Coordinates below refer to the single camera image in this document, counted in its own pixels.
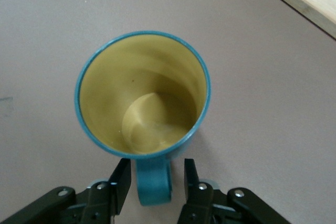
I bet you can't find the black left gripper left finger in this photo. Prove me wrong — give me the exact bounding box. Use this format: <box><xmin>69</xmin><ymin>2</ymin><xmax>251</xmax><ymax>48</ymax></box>
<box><xmin>0</xmin><ymin>158</ymin><xmax>131</xmax><ymax>224</ymax></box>

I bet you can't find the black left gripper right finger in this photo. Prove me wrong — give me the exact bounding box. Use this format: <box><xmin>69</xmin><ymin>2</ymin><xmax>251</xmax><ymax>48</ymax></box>
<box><xmin>176</xmin><ymin>158</ymin><xmax>289</xmax><ymax>224</ymax></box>

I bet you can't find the teal mug with yellow inside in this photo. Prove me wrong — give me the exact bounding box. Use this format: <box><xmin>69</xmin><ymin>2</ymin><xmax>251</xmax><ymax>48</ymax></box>
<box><xmin>74</xmin><ymin>30</ymin><xmax>212</xmax><ymax>207</ymax></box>

